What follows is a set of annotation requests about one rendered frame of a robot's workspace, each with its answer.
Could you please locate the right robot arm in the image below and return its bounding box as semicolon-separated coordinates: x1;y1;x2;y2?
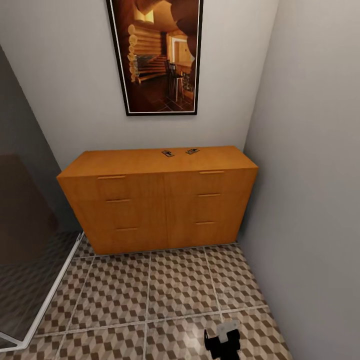
204;318;241;360

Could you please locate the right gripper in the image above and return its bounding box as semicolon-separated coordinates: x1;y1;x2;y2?
204;330;241;360

